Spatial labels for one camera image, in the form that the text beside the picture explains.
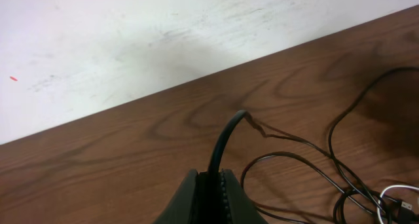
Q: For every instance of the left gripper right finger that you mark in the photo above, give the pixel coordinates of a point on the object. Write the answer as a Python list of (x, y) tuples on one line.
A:
[(237, 206)]

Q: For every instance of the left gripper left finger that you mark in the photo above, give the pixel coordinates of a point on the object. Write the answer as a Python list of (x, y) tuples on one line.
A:
[(178, 210)]

